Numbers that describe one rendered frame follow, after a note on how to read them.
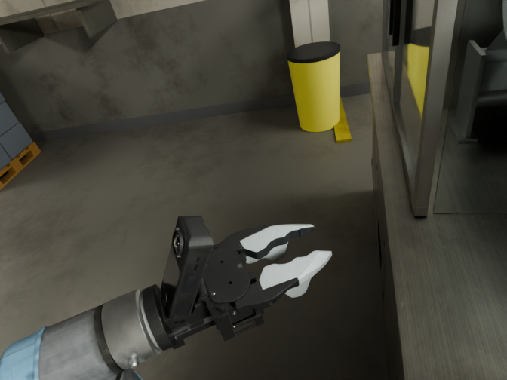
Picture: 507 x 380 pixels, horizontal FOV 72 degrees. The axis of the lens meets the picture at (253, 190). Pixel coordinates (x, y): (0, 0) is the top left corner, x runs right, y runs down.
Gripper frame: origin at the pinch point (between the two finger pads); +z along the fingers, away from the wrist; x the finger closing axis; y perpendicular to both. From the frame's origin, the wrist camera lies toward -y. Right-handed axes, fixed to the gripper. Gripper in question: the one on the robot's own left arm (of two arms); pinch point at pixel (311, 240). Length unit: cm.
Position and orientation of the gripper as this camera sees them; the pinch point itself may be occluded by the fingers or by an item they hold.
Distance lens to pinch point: 41.9
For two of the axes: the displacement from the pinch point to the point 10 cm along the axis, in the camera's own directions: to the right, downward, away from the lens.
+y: 1.5, 7.0, 7.0
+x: 3.7, 6.2, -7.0
